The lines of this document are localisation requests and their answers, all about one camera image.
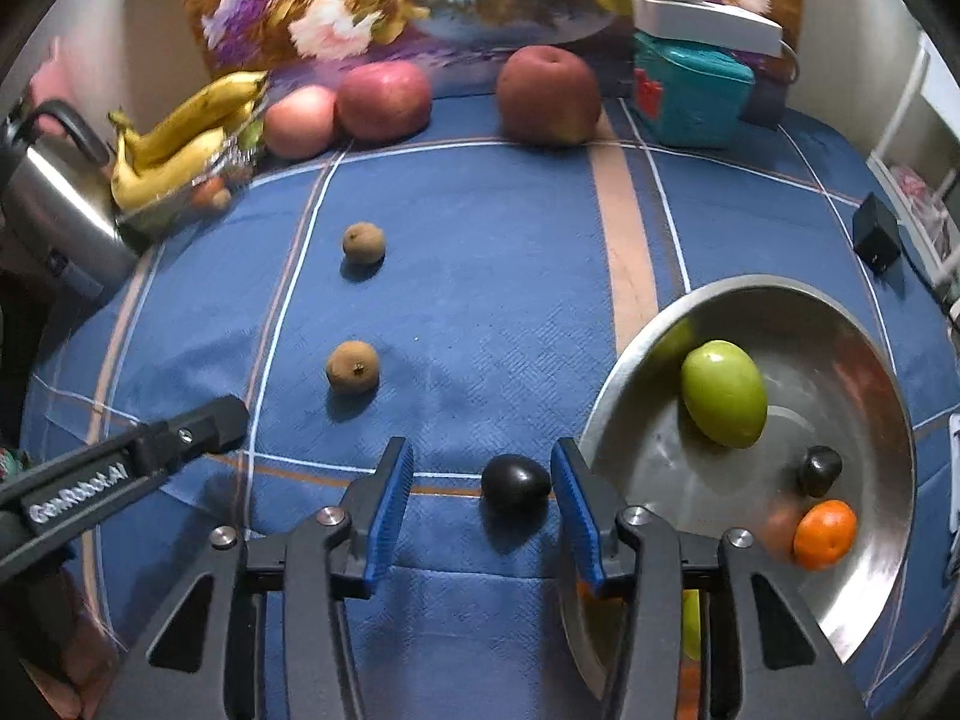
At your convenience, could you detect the dark purple plum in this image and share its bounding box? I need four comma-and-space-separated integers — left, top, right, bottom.
480, 454, 554, 517
796, 445, 842, 498

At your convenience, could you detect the pink bag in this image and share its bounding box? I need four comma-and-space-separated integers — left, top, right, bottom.
892, 165, 946, 211

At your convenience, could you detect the black power adapter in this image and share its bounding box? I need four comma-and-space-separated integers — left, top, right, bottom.
853, 193, 901, 275

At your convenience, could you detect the glass fruit bowl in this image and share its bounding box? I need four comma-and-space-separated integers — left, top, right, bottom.
116, 116, 263, 241

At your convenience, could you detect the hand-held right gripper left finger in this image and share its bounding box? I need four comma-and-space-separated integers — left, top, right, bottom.
112, 436, 415, 720

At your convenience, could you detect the pink object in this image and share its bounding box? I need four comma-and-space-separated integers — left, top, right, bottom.
30, 37, 76, 113

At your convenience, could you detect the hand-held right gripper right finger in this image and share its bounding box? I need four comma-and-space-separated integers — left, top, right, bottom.
551, 439, 863, 720

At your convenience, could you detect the stainless steel kettle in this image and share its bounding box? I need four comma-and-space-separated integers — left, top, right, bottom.
0, 99, 140, 290

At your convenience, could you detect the black cable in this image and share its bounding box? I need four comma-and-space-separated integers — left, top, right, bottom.
896, 244, 957, 301

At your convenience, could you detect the large green jujube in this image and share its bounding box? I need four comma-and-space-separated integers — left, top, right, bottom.
680, 340, 770, 449

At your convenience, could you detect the pink apple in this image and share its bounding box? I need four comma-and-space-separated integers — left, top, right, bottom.
262, 85, 338, 160

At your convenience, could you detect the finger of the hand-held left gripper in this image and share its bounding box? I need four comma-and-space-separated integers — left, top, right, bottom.
131, 394, 250, 481

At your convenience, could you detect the white flat box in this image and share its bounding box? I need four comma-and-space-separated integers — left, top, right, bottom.
634, 0, 785, 57

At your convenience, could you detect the stainless steel plate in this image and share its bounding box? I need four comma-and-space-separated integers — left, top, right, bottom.
555, 275, 917, 702

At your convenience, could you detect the large dark red apple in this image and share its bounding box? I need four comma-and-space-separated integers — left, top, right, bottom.
495, 46, 603, 147

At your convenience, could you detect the bunch of yellow bananas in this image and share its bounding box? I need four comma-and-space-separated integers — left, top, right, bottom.
109, 70, 269, 212

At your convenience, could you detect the floral printed cloth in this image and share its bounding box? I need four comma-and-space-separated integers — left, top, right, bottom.
166, 0, 807, 102

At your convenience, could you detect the white shelf unit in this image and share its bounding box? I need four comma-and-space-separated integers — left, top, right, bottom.
866, 30, 960, 293

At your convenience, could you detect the brown longan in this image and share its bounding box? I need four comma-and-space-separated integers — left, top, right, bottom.
343, 222, 387, 266
325, 340, 380, 395

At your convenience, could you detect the small green jujube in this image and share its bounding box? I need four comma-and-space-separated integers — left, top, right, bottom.
681, 589, 702, 662

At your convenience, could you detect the small orange fruit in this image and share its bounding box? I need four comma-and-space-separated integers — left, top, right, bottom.
193, 176, 232, 212

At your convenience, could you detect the teal plastic box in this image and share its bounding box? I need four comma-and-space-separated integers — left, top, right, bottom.
632, 31, 755, 149

